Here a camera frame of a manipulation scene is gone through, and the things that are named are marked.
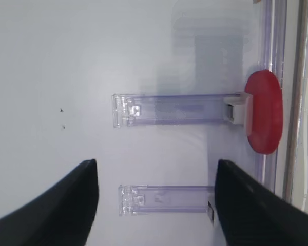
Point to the clear rail left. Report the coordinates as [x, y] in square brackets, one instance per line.
[272, 30]

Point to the clear holder left bun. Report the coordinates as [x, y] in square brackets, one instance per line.
[145, 199]

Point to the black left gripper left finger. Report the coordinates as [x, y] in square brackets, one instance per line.
[63, 215]

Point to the white metal tray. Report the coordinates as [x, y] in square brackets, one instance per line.
[295, 86]

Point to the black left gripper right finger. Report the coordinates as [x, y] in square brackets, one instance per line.
[250, 214]

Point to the clear holder tomato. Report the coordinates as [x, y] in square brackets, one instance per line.
[142, 110]

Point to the red tomato slice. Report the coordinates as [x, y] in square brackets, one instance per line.
[267, 114]

